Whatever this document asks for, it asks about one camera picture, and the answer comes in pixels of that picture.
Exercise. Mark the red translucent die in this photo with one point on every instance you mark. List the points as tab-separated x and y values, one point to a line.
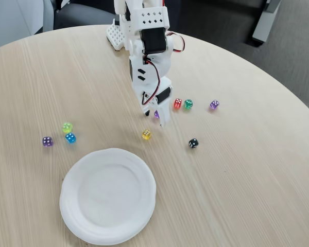
177	103

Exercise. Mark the dark grey chair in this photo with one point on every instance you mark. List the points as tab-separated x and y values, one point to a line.
79	15

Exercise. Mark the lime green translucent die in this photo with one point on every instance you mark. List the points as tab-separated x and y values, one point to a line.
67	127

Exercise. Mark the yellow translucent die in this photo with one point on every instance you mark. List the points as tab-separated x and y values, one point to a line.
146	135

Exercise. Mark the white paper plate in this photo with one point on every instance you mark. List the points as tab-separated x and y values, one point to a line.
108	196

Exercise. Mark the purple translucent die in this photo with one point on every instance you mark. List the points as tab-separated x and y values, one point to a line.
47	141
214	104
156	114

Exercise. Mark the blue translucent die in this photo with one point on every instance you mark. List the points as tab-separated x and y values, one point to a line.
70	138

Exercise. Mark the grey desk leg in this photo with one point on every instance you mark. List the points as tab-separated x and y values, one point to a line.
265	23

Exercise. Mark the black die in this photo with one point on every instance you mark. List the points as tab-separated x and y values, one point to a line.
193	143

